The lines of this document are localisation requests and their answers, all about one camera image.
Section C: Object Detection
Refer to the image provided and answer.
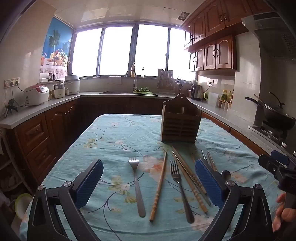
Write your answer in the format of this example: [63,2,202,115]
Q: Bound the white food processor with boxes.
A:
[53,81,69,99]

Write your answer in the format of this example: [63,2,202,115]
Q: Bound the black wok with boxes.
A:
[245,91,296,130]

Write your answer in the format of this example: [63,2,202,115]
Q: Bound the person's right hand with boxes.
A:
[272,192,296,232]

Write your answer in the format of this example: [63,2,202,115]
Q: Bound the green vegetable basket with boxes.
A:
[133,87,158,95]

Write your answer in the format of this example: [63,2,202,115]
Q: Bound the tropical fruit wall poster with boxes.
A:
[40,17,73,73]

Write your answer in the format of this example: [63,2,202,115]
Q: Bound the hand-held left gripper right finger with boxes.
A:
[195,159,273,241]

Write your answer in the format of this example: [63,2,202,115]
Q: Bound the wooden utensil holder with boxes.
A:
[161,94,203,143]

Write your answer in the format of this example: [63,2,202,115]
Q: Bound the wooden base cabinets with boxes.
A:
[5,95,272,193]

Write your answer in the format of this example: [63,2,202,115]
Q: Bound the steel fork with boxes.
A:
[128,158,146,217]
[170,160,195,224]

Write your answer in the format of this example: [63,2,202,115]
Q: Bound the large kitchen window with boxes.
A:
[69,23,197,81]

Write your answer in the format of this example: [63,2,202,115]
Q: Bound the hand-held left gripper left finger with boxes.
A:
[27,159,104,241]

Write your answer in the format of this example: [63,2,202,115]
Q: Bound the steel electric kettle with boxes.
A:
[191,84,202,100]

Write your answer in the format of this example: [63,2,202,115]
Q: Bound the range hood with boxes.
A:
[242,10,296,61]

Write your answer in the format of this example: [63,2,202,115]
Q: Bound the small black tripod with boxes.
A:
[5,99,18,116]

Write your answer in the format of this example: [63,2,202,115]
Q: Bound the gas stove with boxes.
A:
[248,120,296,149]

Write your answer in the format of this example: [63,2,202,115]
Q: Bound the chrome sink faucet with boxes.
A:
[125,70,138,93]

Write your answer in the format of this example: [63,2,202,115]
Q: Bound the green rimmed white bowl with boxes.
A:
[14,193,33,220]

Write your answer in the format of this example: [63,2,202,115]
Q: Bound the teal floral tablecloth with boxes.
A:
[20,113,281,241]

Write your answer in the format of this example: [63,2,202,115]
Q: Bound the large steel rice cooker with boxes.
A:
[64,74,81,95]

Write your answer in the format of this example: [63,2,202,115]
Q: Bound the wall power outlet strip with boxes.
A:
[4,77,21,88]

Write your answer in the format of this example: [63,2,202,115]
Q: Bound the red and white rice cooker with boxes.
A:
[23,85,50,106]

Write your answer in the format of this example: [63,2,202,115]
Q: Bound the white storage rack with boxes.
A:
[0,130,30,193]

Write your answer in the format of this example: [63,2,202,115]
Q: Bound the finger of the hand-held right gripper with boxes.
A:
[258,154,289,179]
[271,150,296,166]

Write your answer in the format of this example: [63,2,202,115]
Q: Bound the bamboo chopstick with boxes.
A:
[149,152,167,223]
[171,146,208,214]

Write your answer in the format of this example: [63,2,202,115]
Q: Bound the wooden wall cabinets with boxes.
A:
[181,0,275,72]

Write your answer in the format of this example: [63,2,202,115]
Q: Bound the clear pitcher green handle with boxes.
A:
[204,91,219,106]

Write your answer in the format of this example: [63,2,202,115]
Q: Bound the grey kitchen countertop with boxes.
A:
[0,91,296,160]

